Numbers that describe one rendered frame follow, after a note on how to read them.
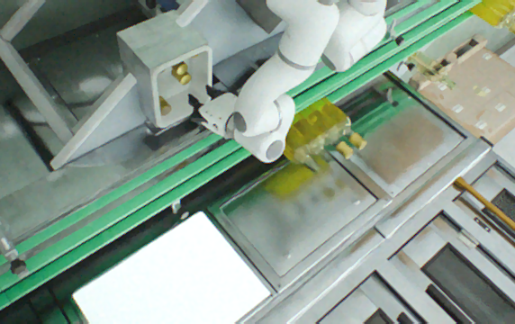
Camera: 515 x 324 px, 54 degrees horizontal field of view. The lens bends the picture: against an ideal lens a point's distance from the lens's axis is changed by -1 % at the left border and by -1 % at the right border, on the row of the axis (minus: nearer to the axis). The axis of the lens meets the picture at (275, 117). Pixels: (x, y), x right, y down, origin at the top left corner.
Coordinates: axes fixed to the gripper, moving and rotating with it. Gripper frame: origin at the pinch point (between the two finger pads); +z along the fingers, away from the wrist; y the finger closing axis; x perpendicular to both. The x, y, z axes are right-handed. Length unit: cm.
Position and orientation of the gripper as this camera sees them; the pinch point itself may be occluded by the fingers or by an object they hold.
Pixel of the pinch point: (202, 96)
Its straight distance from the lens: 132.1
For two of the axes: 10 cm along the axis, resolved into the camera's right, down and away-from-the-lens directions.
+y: 7.6, -4.6, 4.7
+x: -0.8, -7.7, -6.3
